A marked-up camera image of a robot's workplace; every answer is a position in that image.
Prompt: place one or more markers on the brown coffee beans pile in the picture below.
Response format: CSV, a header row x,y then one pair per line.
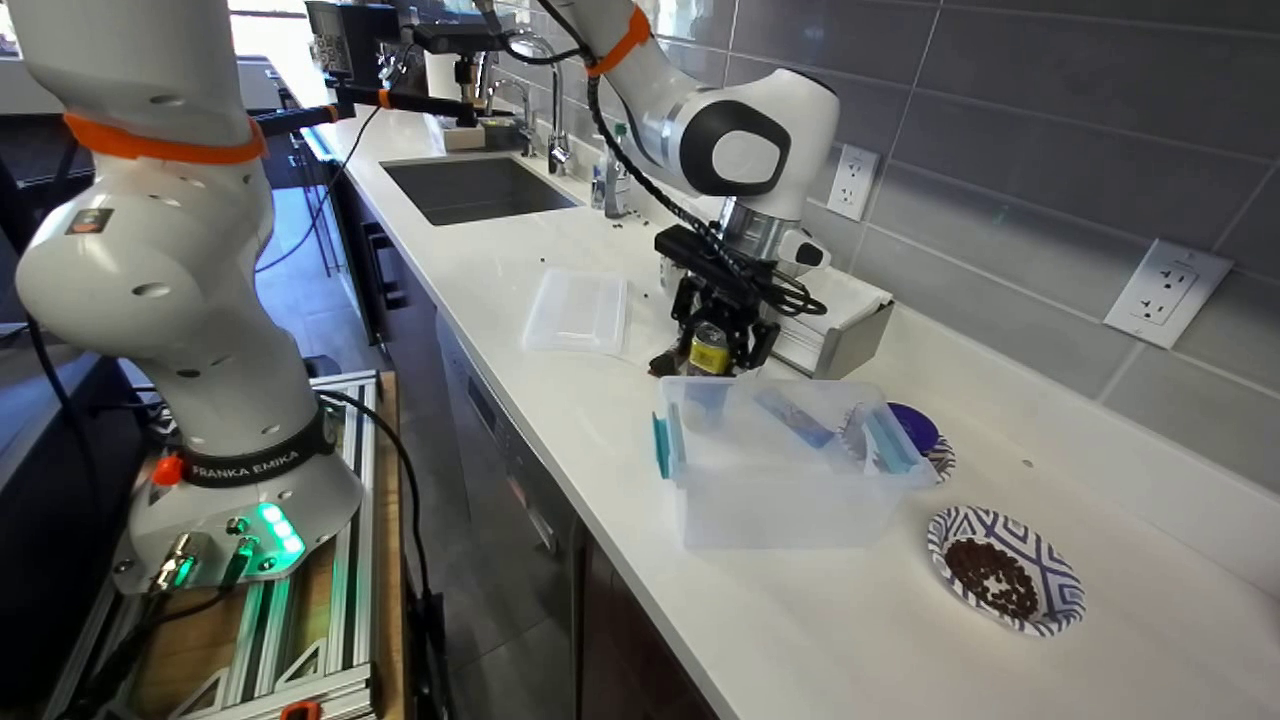
x,y
988,582

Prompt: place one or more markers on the purple round tin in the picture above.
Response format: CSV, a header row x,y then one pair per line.
x,y
923,428

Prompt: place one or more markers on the blue patterned paper plate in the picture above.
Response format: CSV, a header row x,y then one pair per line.
x,y
1052,582

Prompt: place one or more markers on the clear flat container lid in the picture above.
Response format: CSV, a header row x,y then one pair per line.
x,y
578,309

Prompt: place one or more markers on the metal napkin dispenser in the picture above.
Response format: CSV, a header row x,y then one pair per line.
x,y
852,333

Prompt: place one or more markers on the steel undermount sink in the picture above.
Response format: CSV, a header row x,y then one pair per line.
x,y
465,190

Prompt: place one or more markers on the black rod with orange clips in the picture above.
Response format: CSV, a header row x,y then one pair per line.
x,y
293,113

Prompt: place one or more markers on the blue snack packet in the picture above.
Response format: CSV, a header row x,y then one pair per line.
x,y
797,417

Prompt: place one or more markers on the black appliance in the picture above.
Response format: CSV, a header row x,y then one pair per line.
x,y
375,32

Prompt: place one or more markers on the white wall power outlet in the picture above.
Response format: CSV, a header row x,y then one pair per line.
x,y
858,187
1166,295

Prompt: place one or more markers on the yellow and blue can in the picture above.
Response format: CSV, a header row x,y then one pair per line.
x,y
708,353

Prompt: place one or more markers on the brown snack bar wrapper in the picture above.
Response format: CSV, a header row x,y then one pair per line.
x,y
665,361

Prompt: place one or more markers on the clear plastic container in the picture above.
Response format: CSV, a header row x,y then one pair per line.
x,y
785,494

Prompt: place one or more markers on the dark base cabinet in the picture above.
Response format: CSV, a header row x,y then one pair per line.
x,y
535,562

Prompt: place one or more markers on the clear water bottle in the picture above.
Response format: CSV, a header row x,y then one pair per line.
x,y
608,187

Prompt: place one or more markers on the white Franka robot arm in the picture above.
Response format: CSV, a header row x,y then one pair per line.
x,y
160,266

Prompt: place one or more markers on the chrome sink faucet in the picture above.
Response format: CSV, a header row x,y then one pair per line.
x,y
559,135

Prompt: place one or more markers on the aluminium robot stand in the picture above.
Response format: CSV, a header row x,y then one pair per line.
x,y
351,533

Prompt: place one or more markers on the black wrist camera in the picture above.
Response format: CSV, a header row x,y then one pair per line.
x,y
687,249

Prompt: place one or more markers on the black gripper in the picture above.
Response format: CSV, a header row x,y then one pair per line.
x,y
724,296

